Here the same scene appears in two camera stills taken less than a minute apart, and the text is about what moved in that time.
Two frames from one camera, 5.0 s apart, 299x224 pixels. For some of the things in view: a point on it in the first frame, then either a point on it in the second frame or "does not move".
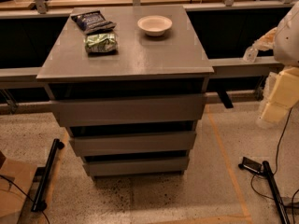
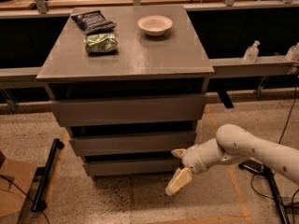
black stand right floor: [263, 168] does not move
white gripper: [287, 41] to [191, 161]
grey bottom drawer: [137, 166] does not move
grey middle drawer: [85, 146] does not move
